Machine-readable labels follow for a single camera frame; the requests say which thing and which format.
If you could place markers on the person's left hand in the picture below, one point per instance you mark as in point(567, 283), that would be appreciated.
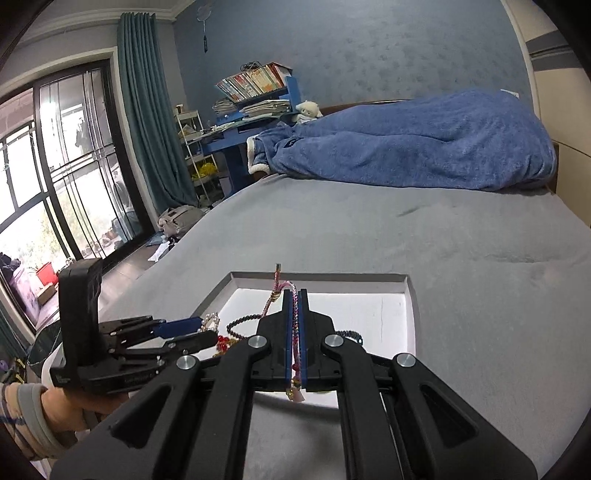
point(69, 406)

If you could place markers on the glass sliding door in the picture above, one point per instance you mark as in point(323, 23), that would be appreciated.
point(69, 161)

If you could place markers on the grey backpack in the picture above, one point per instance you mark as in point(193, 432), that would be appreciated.
point(180, 219)

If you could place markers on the grey bed cover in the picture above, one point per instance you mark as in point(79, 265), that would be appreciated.
point(369, 230)

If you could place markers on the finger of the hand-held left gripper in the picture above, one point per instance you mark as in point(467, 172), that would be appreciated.
point(180, 326)
point(198, 342)

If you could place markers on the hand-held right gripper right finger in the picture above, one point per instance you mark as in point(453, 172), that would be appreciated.
point(303, 332)

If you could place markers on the blue fleece blanket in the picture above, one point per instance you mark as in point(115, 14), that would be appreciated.
point(415, 143)

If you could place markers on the red pot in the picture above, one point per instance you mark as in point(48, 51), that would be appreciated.
point(45, 273)

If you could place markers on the grey cardboard box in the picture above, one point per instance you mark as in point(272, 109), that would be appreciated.
point(369, 314)

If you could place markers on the white shelf rack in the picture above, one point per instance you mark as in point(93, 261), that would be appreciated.
point(194, 138)

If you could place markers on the beige wardrobe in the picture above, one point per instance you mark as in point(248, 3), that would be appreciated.
point(568, 115)

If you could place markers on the blue desk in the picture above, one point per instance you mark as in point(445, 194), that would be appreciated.
point(231, 147)

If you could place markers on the row of colourful books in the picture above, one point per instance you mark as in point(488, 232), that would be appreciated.
point(251, 83)

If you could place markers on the teal curtain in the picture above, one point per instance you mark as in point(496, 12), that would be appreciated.
point(147, 115)

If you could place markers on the yellow flowers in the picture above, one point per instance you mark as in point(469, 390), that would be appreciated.
point(204, 170)

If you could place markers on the white plush toy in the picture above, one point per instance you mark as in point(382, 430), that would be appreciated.
point(308, 110)

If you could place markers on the white paper sheet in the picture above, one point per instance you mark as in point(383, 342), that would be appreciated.
point(159, 252)

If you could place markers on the person's left forearm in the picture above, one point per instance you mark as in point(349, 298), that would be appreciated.
point(23, 415)

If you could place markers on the stack of papers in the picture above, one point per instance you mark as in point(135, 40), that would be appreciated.
point(263, 109)

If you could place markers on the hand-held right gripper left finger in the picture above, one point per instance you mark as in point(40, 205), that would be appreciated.
point(290, 323)

